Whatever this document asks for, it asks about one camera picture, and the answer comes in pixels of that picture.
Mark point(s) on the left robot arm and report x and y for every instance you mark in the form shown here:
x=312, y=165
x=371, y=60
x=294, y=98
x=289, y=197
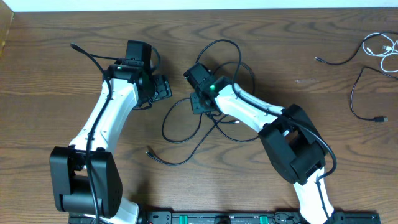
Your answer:
x=85, y=179

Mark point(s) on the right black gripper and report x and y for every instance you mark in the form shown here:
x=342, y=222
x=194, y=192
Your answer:
x=196, y=107

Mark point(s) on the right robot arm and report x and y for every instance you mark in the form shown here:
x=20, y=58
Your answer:
x=292, y=143

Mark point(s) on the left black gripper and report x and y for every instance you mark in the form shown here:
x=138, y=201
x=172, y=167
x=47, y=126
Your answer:
x=164, y=86

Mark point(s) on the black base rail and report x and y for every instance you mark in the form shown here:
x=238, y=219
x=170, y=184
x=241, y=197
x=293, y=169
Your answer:
x=167, y=217

